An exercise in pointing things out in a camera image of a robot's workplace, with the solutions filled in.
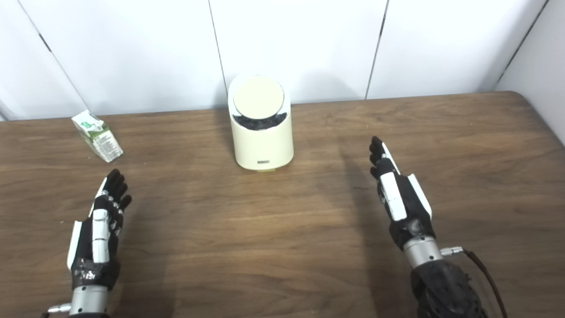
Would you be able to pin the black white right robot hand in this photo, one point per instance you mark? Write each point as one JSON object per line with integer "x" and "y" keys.
{"x": 399, "y": 201}

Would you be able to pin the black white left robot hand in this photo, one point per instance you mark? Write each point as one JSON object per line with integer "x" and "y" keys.
{"x": 100, "y": 238}

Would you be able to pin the white green milk carton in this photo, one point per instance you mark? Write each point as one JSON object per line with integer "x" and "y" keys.
{"x": 99, "y": 137}

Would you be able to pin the cream round bin lid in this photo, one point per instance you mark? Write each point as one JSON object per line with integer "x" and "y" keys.
{"x": 258, "y": 97}

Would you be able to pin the cream-colored cylindrical bin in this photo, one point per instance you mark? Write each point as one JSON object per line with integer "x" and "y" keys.
{"x": 264, "y": 148}

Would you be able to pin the black bin liner bag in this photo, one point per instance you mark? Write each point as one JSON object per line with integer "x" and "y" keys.
{"x": 260, "y": 123}

